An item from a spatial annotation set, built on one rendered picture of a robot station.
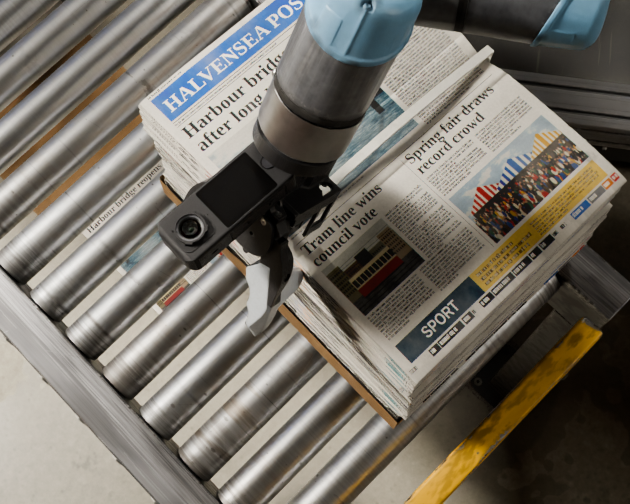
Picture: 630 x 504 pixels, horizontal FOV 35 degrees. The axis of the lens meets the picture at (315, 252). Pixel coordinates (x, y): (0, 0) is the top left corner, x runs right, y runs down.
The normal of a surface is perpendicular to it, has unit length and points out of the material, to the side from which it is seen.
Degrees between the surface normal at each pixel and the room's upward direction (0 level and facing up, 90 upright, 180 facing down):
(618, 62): 0
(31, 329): 0
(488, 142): 7
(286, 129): 56
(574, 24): 62
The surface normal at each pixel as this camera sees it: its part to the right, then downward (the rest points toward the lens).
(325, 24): -0.64, 0.36
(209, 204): -0.04, -0.32
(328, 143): 0.30, 0.80
